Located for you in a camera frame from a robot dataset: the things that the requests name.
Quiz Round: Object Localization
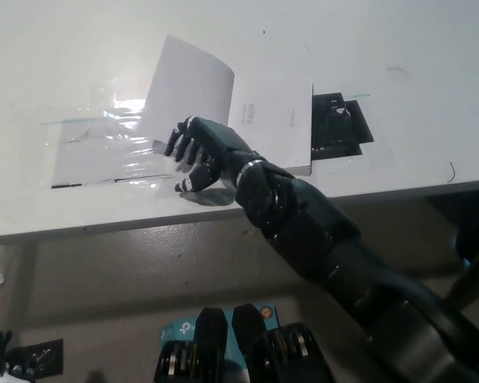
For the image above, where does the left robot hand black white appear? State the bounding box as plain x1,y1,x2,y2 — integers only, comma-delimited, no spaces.
0,330,37,383

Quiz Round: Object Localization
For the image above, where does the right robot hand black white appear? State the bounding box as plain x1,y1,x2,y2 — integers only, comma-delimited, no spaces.
164,115,263,193

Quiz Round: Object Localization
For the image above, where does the white grey paperback book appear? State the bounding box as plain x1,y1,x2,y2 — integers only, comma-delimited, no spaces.
137,34,315,177

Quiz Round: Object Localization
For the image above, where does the robot torso black teal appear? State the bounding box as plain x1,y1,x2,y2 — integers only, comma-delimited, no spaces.
154,304,335,383

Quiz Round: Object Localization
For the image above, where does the small black printed floor sheet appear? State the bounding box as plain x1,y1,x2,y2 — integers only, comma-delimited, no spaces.
8,338,65,377

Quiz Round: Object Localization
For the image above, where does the clear plastic zip bag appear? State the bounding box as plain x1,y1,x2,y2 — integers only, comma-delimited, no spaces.
39,89,184,190

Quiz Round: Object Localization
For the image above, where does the black object in bag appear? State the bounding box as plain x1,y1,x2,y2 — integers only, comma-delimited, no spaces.
311,92,376,162

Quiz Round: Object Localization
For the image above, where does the black diagonal pole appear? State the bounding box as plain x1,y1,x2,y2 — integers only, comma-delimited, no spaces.
445,235,479,317

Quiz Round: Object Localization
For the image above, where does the dark desk leg frame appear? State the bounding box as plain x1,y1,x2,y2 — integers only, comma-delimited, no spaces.
422,187,479,264

